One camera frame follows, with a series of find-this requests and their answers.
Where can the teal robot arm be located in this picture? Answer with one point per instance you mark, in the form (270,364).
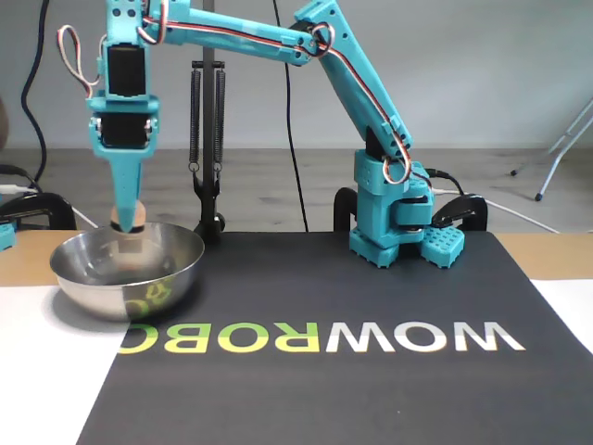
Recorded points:
(357,83)

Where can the metal bowl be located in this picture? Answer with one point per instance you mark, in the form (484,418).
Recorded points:
(92,296)

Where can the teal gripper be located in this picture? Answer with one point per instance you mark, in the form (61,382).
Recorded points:
(123,131)

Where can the teal plastic part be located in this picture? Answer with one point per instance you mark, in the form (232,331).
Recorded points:
(5,236)

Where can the white metal stand legs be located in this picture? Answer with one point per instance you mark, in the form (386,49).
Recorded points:
(550,174)

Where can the teal robot base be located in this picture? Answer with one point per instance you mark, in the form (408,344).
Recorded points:
(375,243)

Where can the black table clamp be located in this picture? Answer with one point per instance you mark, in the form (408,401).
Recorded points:
(463,206)
(41,204)
(343,204)

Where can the white paper sheet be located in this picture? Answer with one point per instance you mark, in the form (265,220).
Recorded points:
(46,380)
(574,315)

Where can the black spring lamp stand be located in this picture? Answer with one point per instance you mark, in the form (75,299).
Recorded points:
(210,116)

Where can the black WOWROBO mat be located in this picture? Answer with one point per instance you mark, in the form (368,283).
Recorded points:
(324,398)

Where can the cork ball with black base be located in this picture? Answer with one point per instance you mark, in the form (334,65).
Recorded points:
(141,217)

